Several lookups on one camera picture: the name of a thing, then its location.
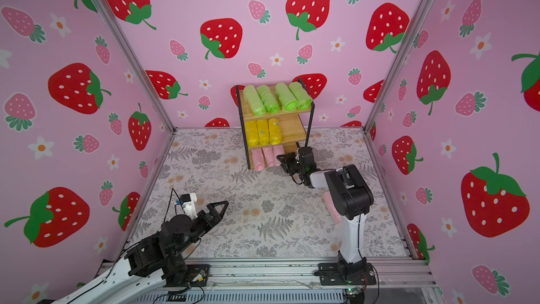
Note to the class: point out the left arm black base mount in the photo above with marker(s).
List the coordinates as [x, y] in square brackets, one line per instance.
[182, 277]

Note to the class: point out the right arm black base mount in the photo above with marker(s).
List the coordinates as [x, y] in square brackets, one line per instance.
[342, 273]

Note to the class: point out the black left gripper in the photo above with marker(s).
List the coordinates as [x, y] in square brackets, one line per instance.
[213, 214]

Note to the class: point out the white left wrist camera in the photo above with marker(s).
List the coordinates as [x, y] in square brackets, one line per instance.
[188, 203]

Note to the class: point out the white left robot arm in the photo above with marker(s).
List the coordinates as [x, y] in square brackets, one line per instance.
[155, 262]

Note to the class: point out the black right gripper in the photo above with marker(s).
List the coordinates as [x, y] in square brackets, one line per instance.
[293, 165]

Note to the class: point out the light green roll with label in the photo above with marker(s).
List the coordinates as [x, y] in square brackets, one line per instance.
[268, 99]

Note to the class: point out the pink roll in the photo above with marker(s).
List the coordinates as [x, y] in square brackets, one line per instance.
[278, 150]
[258, 160]
[269, 156]
[329, 204]

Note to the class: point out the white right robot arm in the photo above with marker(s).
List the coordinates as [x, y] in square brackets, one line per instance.
[350, 195]

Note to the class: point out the wooden three-tier black-frame shelf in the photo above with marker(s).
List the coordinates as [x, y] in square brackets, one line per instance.
[287, 128]

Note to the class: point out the yellow roll with teal label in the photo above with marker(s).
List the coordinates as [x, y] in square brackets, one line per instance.
[275, 134]

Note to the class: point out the aluminium front rail frame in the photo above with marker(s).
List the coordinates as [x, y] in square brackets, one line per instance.
[289, 280]

